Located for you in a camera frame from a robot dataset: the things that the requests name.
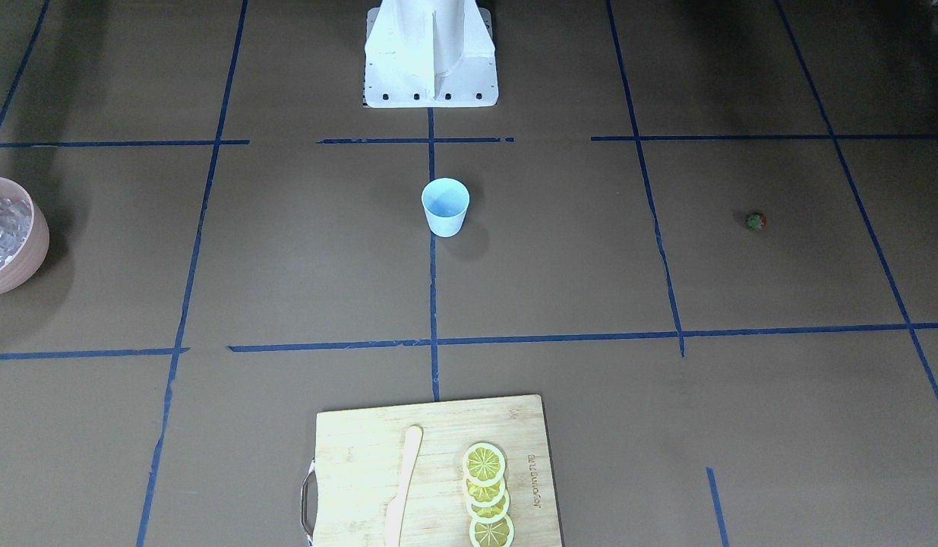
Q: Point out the red strawberry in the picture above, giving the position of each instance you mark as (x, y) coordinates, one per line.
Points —
(756, 221)

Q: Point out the light blue cup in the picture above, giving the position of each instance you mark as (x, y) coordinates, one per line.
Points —
(445, 202)

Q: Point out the pile of clear ice cubes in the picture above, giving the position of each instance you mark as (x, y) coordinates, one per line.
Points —
(16, 218)

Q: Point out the wooden cutting board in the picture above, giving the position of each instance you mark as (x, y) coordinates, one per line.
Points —
(357, 464)

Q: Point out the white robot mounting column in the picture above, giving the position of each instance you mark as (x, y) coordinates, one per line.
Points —
(429, 54)

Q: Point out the pink bowl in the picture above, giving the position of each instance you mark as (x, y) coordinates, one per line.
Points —
(33, 252)

